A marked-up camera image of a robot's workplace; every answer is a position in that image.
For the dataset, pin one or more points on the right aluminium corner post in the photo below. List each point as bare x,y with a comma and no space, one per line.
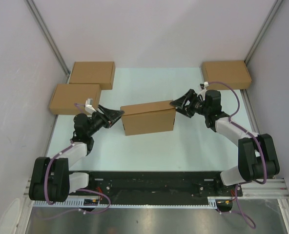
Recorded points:
264,29

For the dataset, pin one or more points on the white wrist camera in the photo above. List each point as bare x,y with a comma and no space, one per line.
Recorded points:
89,106
203,90

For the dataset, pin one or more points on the aluminium corner post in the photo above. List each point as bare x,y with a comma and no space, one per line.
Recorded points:
47,35
264,29

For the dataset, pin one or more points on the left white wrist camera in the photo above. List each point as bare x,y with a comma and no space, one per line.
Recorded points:
89,106

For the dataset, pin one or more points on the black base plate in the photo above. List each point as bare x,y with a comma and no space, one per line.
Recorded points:
206,183

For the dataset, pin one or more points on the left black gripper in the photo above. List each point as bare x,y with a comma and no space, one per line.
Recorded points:
114,116

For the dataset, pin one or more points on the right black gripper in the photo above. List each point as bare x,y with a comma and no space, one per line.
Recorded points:
180,103

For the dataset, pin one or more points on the left aluminium corner post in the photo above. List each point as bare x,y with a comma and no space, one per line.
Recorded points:
47,35

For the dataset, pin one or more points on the cardboard box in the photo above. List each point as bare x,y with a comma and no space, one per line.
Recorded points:
66,95
148,118
234,73
94,72

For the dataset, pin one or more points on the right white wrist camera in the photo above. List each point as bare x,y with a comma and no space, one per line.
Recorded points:
203,90

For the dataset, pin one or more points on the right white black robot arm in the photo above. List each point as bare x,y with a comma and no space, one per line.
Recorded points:
257,157

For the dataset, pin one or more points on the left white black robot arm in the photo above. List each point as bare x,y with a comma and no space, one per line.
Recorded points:
51,179

